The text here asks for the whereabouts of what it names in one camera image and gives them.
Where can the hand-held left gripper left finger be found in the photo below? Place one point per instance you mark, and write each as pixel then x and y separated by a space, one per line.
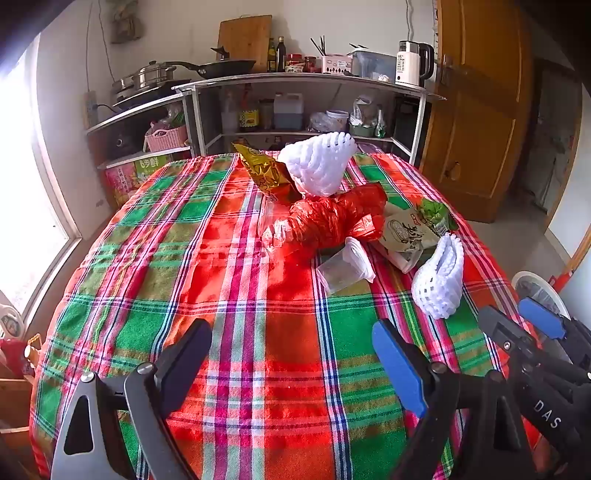
pixel 184 360

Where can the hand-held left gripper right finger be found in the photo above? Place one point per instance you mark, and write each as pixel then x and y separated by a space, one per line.
pixel 399 364

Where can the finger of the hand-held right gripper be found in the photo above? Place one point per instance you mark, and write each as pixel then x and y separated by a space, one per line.
pixel 540 318
pixel 503 332

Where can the white trash bin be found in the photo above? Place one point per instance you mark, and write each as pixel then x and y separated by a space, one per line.
pixel 524 279

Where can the small white foam fruit net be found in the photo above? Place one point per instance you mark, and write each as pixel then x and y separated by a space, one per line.
pixel 438 281

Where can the white packaging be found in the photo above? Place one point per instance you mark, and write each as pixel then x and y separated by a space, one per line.
pixel 401 262

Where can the clear plastic cup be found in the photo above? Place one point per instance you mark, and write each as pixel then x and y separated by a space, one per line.
pixel 339 272

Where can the green beige snack packet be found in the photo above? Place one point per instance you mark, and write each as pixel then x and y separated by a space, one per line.
pixel 406 230

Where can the red plastic bag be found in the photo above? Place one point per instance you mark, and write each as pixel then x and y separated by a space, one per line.
pixel 323 217

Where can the gold snack bag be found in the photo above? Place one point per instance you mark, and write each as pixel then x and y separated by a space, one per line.
pixel 265 173

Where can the large white foam fruit net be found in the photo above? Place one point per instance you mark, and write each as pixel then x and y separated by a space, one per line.
pixel 314 166

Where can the plaid red green tablecloth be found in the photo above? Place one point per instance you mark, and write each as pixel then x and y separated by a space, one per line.
pixel 277 369

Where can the colourful printed carton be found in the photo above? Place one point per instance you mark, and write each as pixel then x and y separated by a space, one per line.
pixel 134 177

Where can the brown wooden door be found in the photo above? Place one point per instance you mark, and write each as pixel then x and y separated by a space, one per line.
pixel 475 115

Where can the pink plastic basket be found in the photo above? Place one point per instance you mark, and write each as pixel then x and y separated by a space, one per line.
pixel 166 138

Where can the black kitchen appliance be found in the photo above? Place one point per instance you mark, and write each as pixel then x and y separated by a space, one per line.
pixel 122 144

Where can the green white packet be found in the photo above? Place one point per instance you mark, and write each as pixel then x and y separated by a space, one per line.
pixel 380 124

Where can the yellow label bottle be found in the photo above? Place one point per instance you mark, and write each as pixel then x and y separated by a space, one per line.
pixel 249 117

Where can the low white shelf unit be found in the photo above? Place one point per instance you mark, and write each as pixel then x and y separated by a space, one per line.
pixel 138 113

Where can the window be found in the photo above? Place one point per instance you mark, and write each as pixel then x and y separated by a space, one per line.
pixel 27 161

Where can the crumpled clear plastic bag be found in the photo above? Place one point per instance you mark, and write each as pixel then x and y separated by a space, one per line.
pixel 319 123

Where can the clear plastic food bag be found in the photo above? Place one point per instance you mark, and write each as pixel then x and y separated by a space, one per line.
pixel 362 113

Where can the black induction cooker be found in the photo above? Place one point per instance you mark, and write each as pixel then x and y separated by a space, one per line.
pixel 138 98

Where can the clear plastic jug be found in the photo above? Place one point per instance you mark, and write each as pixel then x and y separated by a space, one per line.
pixel 288 110

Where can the white electric kettle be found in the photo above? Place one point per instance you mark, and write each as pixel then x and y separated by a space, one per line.
pixel 411 64

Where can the steel steamer pot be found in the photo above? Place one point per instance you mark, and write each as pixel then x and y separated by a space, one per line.
pixel 147 76

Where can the black frying pan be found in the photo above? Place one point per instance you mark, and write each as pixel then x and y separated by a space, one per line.
pixel 226 68

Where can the clear plastic lidded container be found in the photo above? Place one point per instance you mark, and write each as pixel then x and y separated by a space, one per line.
pixel 374 67

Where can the tall white metal shelf rack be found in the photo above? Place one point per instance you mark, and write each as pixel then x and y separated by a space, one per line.
pixel 300 83

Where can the pink chopstick holder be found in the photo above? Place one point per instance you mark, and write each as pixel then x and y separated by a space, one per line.
pixel 337 64

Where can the red sauce jar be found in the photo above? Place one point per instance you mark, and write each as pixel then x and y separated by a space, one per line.
pixel 295 62
pixel 310 63

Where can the dark oil bottle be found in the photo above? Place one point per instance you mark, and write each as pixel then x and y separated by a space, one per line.
pixel 272 57
pixel 281 55

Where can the wooden cutting board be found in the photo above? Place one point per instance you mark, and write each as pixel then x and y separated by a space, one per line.
pixel 244 41

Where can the dark chopsticks bunch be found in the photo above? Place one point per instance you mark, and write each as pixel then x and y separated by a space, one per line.
pixel 319 46

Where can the hanging cloth bag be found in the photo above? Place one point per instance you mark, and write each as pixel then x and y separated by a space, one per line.
pixel 124 23

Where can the wall socket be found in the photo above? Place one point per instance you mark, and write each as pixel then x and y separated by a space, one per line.
pixel 90 108

